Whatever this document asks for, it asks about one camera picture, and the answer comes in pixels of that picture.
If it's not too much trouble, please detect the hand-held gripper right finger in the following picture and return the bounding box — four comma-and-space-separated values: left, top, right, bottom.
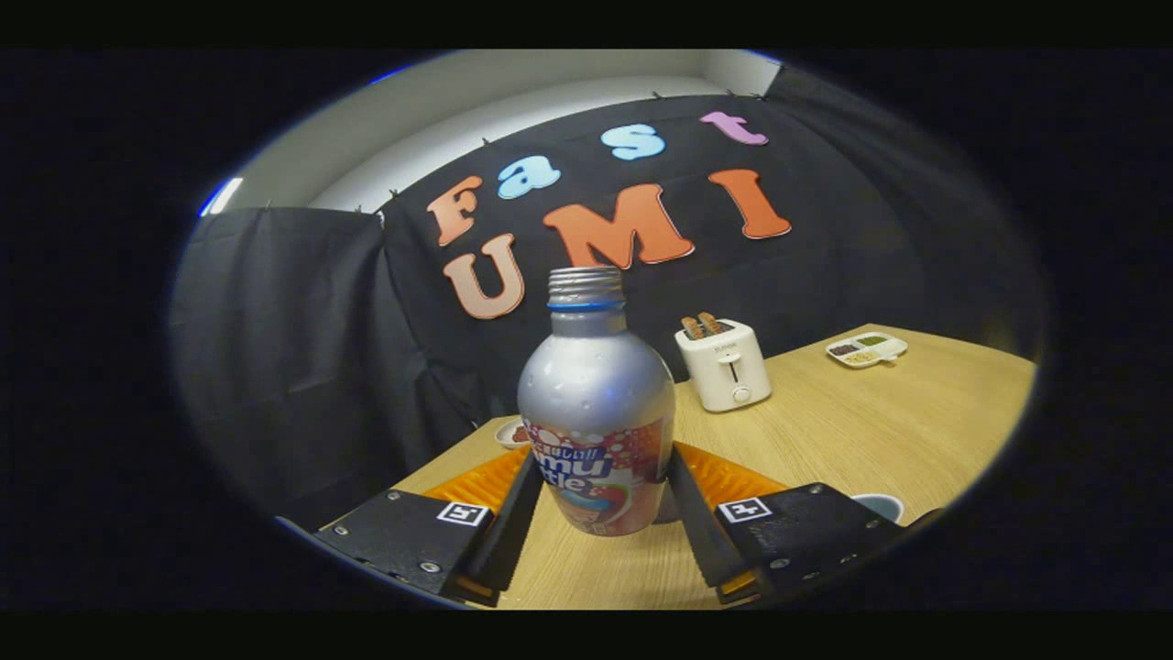
666, 443, 943, 606

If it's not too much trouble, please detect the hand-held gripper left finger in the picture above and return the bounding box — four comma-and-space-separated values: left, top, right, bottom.
316, 445, 545, 608

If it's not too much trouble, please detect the silver juice bottle pink label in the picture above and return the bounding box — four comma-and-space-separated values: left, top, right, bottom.
517, 266, 677, 537

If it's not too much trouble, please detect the white cup blue inside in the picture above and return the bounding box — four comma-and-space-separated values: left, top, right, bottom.
852, 493, 905, 525

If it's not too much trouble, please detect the white toaster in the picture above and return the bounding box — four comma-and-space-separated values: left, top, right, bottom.
674, 318, 773, 413

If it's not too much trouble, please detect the wooden table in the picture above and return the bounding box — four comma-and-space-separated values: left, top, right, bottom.
389, 323, 1038, 611

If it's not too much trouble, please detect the white divided snack tray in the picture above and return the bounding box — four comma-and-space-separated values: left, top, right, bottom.
826, 331, 909, 369

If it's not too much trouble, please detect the black backdrop cloth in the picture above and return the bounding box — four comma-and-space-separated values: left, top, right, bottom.
170, 64, 1046, 533

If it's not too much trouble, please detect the double strip ceiling light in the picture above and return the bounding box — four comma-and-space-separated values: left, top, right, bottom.
198, 176, 245, 218

